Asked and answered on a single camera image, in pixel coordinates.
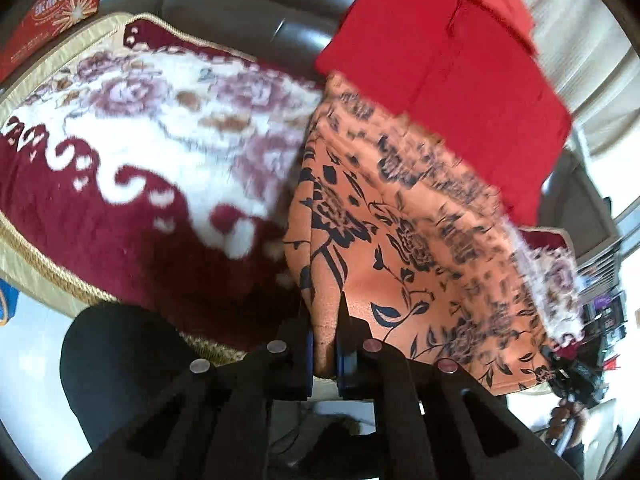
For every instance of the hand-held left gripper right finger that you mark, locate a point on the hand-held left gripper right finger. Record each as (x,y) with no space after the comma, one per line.
(342,365)

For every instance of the orange floral cloth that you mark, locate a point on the orange floral cloth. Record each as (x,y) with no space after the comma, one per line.
(400,240)

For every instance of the red cardboard box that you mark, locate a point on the red cardboard box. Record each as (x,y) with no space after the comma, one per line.
(55,5)

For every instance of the person's leg in black pants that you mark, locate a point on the person's leg in black pants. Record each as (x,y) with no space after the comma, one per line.
(115,360)

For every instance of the maroon and white floral blanket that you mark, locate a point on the maroon and white floral blanket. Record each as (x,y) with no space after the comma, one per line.
(150,135)

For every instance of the dark cluttered shelf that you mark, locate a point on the dark cluttered shelf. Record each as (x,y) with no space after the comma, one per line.
(602,310)

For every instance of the white curtain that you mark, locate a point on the white curtain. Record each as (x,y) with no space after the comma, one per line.
(575,35)

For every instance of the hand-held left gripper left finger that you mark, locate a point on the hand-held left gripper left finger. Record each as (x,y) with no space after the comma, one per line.
(307,360)

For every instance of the person's right hand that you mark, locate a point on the person's right hand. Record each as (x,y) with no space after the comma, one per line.
(561,417)

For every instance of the red folded cloth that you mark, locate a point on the red folded cloth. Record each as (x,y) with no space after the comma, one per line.
(450,60)

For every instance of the blue object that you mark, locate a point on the blue object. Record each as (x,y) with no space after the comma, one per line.
(6,302)

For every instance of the dark leather sofa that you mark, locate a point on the dark leather sofa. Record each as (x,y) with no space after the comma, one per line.
(250,10)

